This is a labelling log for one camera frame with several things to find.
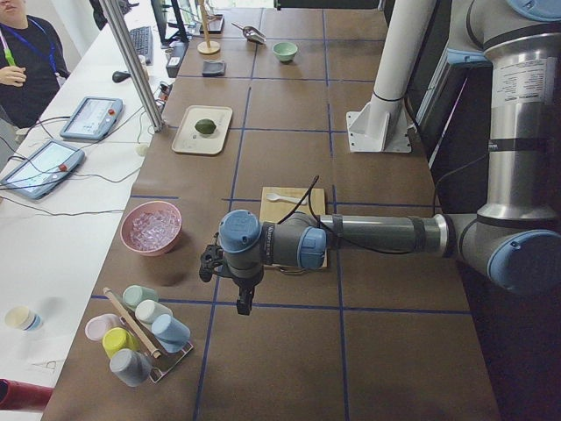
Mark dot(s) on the wooden rack rod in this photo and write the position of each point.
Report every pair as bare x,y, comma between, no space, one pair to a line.
141,332

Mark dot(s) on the red object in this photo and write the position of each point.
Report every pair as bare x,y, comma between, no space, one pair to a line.
24,396

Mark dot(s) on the paper cup on desk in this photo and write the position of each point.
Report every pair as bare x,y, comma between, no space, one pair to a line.
23,318

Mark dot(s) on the black computer mouse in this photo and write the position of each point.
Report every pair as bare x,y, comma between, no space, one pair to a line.
120,76

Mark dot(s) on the upper teach pendant tablet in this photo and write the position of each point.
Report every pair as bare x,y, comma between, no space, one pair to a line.
93,119

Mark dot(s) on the teach pendant tablet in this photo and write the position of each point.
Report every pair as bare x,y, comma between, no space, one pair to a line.
93,119
44,170

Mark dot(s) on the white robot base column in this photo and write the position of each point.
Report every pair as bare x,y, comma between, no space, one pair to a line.
381,126

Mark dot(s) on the lower teach pendant tablet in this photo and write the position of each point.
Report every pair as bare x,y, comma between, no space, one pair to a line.
44,170

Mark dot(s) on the mint green cup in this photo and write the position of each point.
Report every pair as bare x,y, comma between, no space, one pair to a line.
136,294

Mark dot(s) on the cream rabbit tray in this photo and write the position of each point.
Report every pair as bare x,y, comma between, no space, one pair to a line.
188,140

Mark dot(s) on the aluminium frame post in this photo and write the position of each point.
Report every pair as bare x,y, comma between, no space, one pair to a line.
116,22

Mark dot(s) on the wooden mug tree stand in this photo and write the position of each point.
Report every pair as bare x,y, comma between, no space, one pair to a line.
208,46

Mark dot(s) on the pink cup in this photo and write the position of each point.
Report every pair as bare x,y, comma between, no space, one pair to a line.
97,326

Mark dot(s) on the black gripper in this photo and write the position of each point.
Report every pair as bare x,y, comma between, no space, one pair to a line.
244,285

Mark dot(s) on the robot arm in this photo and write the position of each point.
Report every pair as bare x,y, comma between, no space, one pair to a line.
511,239

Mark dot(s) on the metal scoop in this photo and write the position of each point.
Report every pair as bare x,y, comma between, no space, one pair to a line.
251,33

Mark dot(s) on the white plastic spoon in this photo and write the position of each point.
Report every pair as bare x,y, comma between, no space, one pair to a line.
274,197

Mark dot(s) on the black keyboard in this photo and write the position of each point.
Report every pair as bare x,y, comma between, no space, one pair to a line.
142,41

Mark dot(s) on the person in black shirt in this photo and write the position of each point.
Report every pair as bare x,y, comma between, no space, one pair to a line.
33,67

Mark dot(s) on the white cup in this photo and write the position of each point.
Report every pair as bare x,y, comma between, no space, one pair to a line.
149,310

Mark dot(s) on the green avocado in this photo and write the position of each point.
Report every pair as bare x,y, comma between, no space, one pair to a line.
205,126

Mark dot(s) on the light blue cup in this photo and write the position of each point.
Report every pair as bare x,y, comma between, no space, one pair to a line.
170,332

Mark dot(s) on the pink bowl with ice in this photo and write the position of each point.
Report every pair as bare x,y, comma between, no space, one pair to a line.
152,228

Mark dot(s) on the grey cup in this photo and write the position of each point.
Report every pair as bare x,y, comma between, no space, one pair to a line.
131,367

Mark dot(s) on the bamboo cutting board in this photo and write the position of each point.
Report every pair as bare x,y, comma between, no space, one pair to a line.
293,206

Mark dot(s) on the grey folded cloth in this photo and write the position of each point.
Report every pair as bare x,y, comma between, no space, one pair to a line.
213,68

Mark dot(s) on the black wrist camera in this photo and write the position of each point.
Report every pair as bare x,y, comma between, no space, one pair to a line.
212,263

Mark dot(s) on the green bowl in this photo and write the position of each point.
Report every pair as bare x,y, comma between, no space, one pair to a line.
285,51

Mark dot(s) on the yellow cup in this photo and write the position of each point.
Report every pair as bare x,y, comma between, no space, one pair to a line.
116,339

